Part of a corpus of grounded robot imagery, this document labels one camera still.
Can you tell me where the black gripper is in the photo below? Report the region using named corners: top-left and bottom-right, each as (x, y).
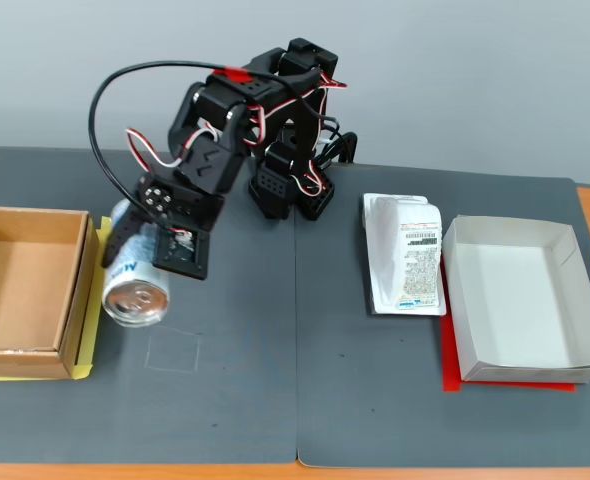
top-left (100, 171), bottom-right (226, 270)

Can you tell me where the white blue drink can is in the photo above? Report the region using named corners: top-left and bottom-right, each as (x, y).
top-left (101, 198), bottom-right (172, 329)

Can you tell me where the brown cardboard box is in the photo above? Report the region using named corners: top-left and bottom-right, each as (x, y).
top-left (0, 205), bottom-right (97, 381)

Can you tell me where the white paper box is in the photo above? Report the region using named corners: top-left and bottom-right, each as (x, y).
top-left (440, 214), bottom-right (590, 386)

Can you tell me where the yellow paper sheet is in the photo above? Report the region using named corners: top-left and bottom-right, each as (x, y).
top-left (0, 215), bottom-right (116, 383)

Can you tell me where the grey table mat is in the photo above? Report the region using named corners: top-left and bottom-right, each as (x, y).
top-left (293, 163), bottom-right (590, 470)
top-left (0, 148), bottom-right (299, 467)

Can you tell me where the white plastic food package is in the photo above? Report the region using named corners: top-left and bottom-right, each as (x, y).
top-left (362, 192), bottom-right (448, 317)

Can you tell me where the red paper sheet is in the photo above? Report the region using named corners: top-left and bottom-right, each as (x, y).
top-left (439, 259), bottom-right (577, 394)

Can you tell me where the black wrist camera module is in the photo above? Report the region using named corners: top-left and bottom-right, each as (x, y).
top-left (153, 226), bottom-right (211, 282)

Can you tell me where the thick black cable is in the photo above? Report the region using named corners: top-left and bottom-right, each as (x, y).
top-left (87, 60), bottom-right (237, 215)

